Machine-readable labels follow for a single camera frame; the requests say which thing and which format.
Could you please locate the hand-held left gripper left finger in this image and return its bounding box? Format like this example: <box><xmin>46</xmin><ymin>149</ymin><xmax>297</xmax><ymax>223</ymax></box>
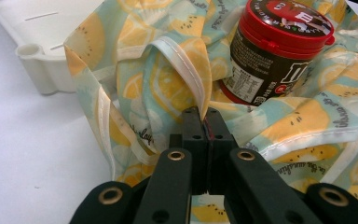
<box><xmin>169</xmin><ymin>106</ymin><xmax>212</xmax><ymax>195</ymax></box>

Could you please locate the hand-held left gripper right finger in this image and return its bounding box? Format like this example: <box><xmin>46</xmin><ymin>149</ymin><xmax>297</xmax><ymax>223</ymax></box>
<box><xmin>204</xmin><ymin>106</ymin><xmax>241</xmax><ymax>195</ymax></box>

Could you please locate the brown jar with red lid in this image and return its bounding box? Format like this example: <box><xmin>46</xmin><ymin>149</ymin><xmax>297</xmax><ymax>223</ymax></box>
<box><xmin>218</xmin><ymin>0</ymin><xmax>337</xmax><ymax>106</ymax></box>

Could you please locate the white plastic tray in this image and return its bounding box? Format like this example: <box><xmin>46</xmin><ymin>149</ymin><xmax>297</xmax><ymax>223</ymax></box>
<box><xmin>0</xmin><ymin>0</ymin><xmax>106</xmax><ymax>95</ymax></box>

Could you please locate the lemon print cloth bag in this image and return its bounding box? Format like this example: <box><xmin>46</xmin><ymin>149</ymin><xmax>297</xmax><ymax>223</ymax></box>
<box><xmin>63</xmin><ymin>0</ymin><xmax>358</xmax><ymax>224</ymax></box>

